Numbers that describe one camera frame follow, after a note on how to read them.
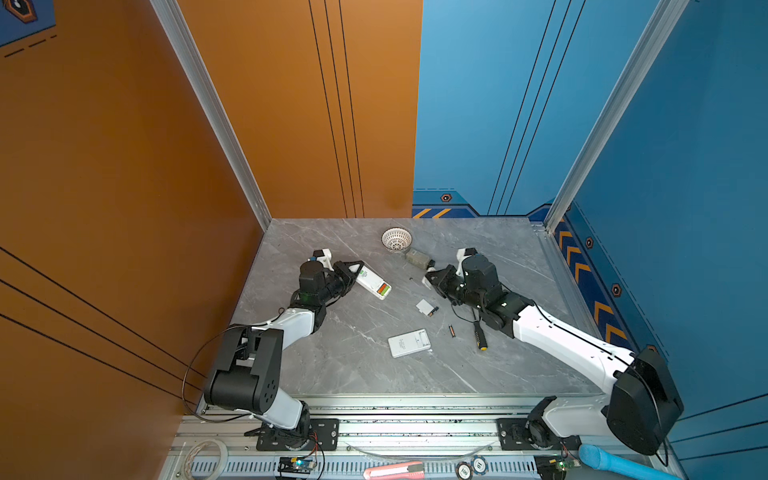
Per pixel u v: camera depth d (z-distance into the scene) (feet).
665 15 2.29
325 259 2.72
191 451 2.30
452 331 2.99
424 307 3.18
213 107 2.79
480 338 2.89
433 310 3.14
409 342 2.85
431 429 2.49
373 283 2.81
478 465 2.28
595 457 2.23
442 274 2.31
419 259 3.45
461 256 2.46
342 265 2.65
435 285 2.27
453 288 2.23
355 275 2.69
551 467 2.30
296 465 2.32
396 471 2.26
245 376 1.48
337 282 2.59
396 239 3.68
